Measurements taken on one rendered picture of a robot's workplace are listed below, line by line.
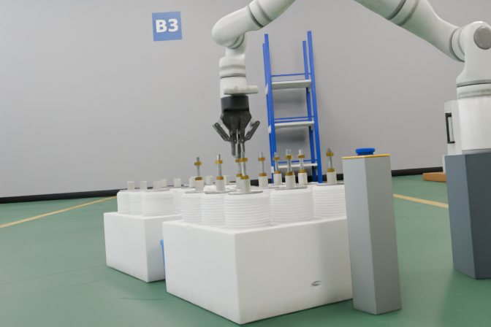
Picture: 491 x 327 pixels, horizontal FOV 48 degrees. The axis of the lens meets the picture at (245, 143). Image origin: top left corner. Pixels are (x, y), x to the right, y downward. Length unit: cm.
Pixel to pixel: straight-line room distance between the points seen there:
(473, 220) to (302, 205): 44
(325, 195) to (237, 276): 31
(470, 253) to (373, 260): 39
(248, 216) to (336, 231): 21
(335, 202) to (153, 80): 668
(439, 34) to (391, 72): 654
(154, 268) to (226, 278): 50
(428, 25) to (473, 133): 29
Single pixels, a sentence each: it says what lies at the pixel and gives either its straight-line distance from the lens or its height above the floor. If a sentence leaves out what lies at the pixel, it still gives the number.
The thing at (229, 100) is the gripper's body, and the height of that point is 48.
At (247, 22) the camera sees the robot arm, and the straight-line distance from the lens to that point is 145.
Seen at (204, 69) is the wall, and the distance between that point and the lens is 781.
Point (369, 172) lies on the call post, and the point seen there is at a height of 28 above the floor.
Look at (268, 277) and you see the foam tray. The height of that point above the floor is 8.
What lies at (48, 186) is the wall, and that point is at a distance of 813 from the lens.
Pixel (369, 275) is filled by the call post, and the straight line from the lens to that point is 116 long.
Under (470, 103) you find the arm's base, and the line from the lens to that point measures 149.
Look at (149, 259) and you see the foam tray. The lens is 162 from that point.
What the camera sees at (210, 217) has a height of 20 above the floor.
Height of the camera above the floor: 31
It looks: 2 degrees up
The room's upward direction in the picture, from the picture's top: 4 degrees counter-clockwise
